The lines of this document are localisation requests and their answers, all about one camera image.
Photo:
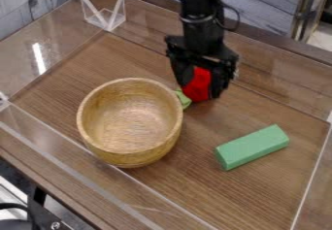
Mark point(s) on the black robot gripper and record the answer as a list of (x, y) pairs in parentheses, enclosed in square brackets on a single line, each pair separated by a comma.
[(200, 46)]

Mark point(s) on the red knitted strawberry fruit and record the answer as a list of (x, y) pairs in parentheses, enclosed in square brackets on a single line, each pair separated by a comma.
[(196, 90)]

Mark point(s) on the round wooden bowl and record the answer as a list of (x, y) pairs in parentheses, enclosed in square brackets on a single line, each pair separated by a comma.
[(128, 121)]

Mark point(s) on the green rectangular block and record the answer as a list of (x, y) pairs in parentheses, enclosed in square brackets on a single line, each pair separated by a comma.
[(250, 147)]

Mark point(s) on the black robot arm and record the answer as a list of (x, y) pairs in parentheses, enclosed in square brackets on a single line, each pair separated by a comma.
[(196, 9)]

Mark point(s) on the metal table leg background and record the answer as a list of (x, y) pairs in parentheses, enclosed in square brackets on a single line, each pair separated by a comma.
[(305, 19)]

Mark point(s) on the clear acrylic corner bracket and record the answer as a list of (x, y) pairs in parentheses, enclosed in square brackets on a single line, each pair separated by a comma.
[(104, 18)]

